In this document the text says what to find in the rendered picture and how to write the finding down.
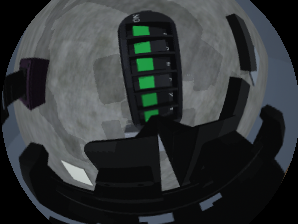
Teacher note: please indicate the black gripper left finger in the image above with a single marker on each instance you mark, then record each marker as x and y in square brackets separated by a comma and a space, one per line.
[134, 152]

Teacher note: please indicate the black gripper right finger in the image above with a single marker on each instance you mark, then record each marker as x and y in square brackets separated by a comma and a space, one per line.
[183, 144]

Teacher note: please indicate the white flat panel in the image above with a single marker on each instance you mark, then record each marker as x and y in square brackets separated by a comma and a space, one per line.
[78, 173]

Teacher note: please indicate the dark grey controller unit with green rocker switches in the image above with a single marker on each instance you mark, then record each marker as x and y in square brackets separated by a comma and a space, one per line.
[151, 65]

